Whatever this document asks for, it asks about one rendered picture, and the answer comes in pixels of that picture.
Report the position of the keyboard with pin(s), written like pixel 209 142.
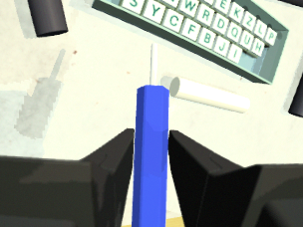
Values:
pixel 238 35

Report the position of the blue stylus with white tip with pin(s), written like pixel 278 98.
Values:
pixel 150 155

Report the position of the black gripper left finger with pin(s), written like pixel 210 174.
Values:
pixel 92 191

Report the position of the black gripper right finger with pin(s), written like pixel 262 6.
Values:
pixel 213 191

